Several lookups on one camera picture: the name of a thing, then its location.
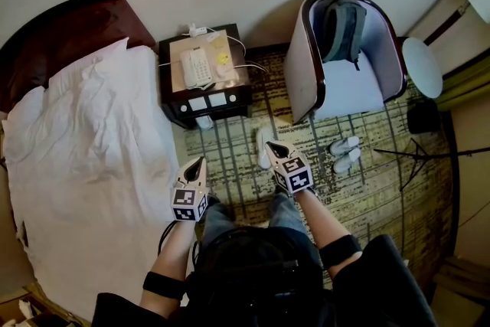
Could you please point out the grey backpack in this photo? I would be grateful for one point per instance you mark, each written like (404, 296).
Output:
(344, 30)

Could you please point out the black forearm band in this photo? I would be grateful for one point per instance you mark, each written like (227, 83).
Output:
(164, 285)
(340, 250)

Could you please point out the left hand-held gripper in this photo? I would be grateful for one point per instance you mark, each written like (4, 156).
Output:
(183, 199)

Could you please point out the black chest pack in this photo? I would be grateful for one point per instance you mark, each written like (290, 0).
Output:
(256, 272)

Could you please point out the armchair with blue seat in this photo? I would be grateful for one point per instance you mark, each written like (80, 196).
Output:
(302, 80)

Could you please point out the window curtain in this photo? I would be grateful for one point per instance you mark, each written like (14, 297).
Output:
(467, 88)

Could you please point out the black waste bin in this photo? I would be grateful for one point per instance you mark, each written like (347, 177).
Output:
(423, 118)

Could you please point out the white power strip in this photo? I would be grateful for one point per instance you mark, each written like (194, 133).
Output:
(198, 31)

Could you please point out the person's left forearm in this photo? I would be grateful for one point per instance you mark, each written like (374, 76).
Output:
(176, 245)

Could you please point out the black tripod light stand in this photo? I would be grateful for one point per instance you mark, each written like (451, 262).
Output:
(398, 154)

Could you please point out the white pillow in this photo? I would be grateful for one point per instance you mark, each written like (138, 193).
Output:
(95, 65)
(23, 118)

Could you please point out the person's left black shoe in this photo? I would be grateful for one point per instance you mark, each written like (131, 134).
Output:
(213, 200)

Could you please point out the round white side table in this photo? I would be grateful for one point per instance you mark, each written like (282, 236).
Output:
(421, 67)

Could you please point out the white bed duvet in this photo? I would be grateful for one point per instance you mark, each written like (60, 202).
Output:
(95, 203)

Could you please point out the dark wooden headboard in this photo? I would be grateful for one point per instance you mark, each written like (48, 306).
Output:
(76, 23)

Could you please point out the open cardboard box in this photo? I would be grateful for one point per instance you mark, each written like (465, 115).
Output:
(11, 302)

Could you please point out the white packing paper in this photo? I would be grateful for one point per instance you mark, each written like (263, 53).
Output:
(25, 308)

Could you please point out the person's right forearm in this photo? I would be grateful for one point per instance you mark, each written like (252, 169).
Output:
(321, 218)

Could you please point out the person's black top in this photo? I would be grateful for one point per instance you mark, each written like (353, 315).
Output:
(383, 279)

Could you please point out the yellow note card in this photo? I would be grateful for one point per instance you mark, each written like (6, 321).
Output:
(223, 58)

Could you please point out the white square switch panel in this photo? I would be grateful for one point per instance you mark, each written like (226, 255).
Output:
(217, 100)
(197, 103)

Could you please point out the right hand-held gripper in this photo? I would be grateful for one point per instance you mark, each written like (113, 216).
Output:
(296, 178)

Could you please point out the white paper label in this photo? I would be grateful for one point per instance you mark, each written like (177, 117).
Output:
(213, 37)

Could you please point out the white oval device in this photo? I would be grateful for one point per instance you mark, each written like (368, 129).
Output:
(221, 70)

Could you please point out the dark wooden nightstand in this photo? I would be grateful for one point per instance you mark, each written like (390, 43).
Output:
(229, 113)

